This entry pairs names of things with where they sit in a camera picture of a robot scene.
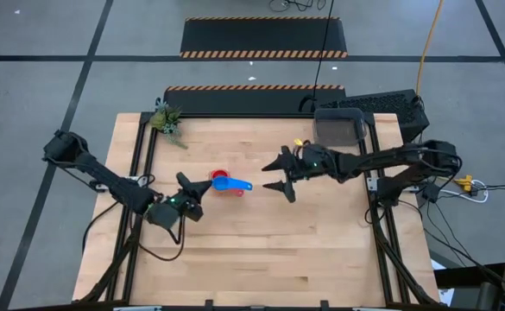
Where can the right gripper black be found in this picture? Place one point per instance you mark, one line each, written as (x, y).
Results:
(314, 164)

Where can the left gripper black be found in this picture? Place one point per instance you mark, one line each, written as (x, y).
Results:
(170, 211)

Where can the red measuring cup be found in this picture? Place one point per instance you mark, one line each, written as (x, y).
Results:
(219, 173)

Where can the small dark blue measuring cup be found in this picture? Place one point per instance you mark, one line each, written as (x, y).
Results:
(228, 183)

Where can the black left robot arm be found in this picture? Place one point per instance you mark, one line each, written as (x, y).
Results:
(105, 177)

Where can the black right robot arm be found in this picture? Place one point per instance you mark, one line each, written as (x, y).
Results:
(386, 157)

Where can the grey translucent plastic basket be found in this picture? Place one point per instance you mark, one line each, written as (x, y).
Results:
(338, 129)

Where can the potted succulent plant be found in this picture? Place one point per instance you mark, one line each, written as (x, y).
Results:
(166, 121)

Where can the black mat with striped edges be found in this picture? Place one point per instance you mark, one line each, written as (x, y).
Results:
(243, 101)
(260, 36)

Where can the black perforated computer case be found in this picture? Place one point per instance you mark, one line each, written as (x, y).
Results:
(390, 105)

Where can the yellow power plug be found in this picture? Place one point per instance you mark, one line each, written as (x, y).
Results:
(464, 183)

